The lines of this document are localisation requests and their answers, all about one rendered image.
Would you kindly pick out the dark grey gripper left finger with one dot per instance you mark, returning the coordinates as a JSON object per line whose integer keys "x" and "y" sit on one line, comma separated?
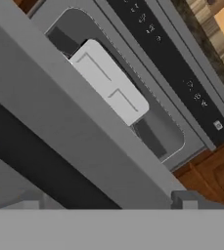
{"x": 30, "y": 205}

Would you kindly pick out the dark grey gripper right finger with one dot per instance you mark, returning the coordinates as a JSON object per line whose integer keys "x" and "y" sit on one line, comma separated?
{"x": 182, "y": 197}

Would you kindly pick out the brown wooden cupboard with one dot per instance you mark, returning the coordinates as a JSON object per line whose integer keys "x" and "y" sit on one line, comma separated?
{"x": 27, "y": 4}
{"x": 214, "y": 175}

